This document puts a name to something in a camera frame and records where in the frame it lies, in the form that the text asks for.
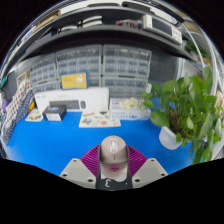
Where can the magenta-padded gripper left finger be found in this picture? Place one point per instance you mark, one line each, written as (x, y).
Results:
(87, 162)

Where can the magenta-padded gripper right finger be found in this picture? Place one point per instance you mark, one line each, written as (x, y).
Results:
(138, 162)

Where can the beige pink computer mouse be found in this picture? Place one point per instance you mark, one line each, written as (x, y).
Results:
(113, 155)

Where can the illustrated picture card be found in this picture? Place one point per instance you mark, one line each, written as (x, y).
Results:
(99, 120)
(34, 116)

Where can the white disposable glove box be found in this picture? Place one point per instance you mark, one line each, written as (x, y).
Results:
(128, 111)

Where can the small black product box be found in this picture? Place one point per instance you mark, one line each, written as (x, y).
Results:
(54, 113)

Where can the long white keyboard box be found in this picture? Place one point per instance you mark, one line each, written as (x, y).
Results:
(93, 98)

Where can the green plant in white pot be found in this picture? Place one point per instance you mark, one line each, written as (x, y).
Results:
(186, 103)

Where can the grey small-parts drawer cabinet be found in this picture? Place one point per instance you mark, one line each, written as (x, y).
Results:
(123, 86)
(45, 86)
(126, 61)
(43, 68)
(80, 60)
(94, 81)

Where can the yellow and blue box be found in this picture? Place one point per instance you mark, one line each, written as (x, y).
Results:
(74, 81)

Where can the red blue checkered cloth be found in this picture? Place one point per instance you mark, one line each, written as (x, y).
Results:
(16, 103)

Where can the white woven basket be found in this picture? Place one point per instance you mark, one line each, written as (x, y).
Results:
(22, 79)

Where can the dark overhead shelf unit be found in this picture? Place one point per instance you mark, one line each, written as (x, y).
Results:
(100, 31)

